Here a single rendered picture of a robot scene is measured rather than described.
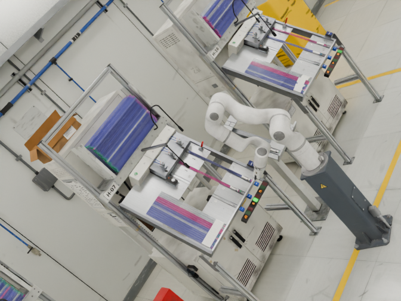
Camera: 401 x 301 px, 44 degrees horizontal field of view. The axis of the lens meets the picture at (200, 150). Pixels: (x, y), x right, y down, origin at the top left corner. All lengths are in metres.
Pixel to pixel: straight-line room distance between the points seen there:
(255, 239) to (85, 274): 1.82
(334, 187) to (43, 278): 2.79
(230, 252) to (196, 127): 2.25
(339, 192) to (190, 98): 2.88
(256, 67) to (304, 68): 0.38
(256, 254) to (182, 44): 1.79
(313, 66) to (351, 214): 1.36
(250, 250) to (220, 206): 0.60
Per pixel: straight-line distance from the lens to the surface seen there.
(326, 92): 4.60
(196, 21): 4.04
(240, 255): 3.74
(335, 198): 3.21
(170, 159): 3.45
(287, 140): 2.91
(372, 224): 3.38
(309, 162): 3.05
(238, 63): 4.11
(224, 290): 3.58
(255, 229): 3.83
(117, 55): 5.29
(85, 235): 4.88
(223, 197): 3.36
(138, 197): 3.39
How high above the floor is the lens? 2.33
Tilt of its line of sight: 21 degrees down
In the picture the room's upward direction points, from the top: 44 degrees counter-clockwise
